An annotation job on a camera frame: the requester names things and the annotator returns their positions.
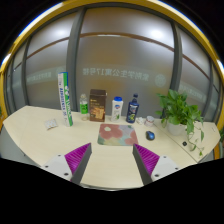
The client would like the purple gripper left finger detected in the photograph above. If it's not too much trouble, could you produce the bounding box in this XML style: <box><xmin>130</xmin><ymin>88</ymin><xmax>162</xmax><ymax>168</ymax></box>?
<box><xmin>41</xmin><ymin>142</ymin><xmax>93</xmax><ymax>185</ymax></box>

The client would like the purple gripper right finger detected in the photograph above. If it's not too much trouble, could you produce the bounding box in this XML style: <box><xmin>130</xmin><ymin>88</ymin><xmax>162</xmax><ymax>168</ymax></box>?
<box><xmin>132</xmin><ymin>143</ymin><xmax>182</xmax><ymax>186</ymax></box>

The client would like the dark blue computer mouse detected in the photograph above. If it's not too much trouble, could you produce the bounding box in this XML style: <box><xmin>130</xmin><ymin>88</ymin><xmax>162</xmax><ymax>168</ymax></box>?
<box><xmin>146</xmin><ymin>131</ymin><xmax>155</xmax><ymax>141</ymax></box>

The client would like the floral mouse pad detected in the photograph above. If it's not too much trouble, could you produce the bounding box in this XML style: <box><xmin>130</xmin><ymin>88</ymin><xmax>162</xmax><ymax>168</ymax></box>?
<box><xmin>98</xmin><ymin>124</ymin><xmax>138</xmax><ymax>146</ymax></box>

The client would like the small white jar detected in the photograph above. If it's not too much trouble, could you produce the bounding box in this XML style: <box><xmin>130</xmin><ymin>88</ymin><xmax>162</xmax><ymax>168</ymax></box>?
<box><xmin>145</xmin><ymin>116</ymin><xmax>154</xmax><ymax>127</ymax></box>

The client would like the small white crumpled object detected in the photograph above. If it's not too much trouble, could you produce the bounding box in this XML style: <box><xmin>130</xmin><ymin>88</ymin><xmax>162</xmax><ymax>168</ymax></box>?
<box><xmin>136</xmin><ymin>117</ymin><xmax>144</xmax><ymax>125</ymax></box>

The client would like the white tissue packet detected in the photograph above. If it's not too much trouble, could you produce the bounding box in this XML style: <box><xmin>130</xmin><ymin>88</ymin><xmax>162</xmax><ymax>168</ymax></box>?
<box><xmin>44</xmin><ymin>119</ymin><xmax>57</xmax><ymax>130</ymax></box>

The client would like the clear green-label water bottle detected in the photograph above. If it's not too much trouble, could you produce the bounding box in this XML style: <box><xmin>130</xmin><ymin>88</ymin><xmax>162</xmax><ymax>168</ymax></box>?
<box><xmin>80</xmin><ymin>94</ymin><xmax>88</xmax><ymax>121</ymax></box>

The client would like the dark blue shampoo bottle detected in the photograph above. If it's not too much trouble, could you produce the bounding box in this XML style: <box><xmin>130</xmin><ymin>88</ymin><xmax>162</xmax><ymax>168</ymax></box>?
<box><xmin>126</xmin><ymin>93</ymin><xmax>139</xmax><ymax>123</ymax></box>

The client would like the green potted plant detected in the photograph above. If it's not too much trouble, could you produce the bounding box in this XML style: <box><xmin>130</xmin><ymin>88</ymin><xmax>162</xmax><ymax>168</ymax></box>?
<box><xmin>156</xmin><ymin>89</ymin><xmax>204</xmax><ymax>156</ymax></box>

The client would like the white blue-cap lotion bottle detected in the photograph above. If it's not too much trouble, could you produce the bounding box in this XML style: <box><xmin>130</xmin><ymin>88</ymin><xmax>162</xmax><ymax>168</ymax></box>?
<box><xmin>111</xmin><ymin>96</ymin><xmax>123</xmax><ymax>122</ymax></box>

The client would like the brown paper box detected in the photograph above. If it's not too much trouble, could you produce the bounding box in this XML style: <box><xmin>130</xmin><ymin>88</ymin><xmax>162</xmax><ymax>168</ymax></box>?
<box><xmin>89</xmin><ymin>89</ymin><xmax>107</xmax><ymax>122</ymax></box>

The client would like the green white shuttlecock tube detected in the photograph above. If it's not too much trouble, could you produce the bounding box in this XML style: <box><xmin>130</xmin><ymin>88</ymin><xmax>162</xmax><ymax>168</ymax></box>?
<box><xmin>58</xmin><ymin>72</ymin><xmax>73</xmax><ymax>127</ymax></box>

